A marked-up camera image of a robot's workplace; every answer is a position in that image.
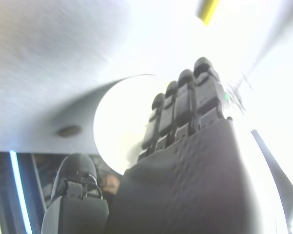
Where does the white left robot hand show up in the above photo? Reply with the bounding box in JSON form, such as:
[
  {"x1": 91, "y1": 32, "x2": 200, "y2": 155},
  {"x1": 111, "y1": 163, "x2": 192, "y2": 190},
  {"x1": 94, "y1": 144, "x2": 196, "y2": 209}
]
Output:
[{"x1": 41, "y1": 57, "x2": 290, "y2": 234}]

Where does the white robot column blue strip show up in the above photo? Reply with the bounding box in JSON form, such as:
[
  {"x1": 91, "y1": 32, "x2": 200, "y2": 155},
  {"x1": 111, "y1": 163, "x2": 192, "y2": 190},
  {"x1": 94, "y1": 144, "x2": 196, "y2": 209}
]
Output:
[{"x1": 0, "y1": 150, "x2": 49, "y2": 234}]

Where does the yellow rectangular block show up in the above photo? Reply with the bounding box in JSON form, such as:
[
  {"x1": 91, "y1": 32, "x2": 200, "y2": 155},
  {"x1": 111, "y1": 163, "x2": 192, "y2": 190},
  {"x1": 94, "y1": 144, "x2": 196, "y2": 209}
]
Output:
[{"x1": 196, "y1": 0, "x2": 219, "y2": 26}]

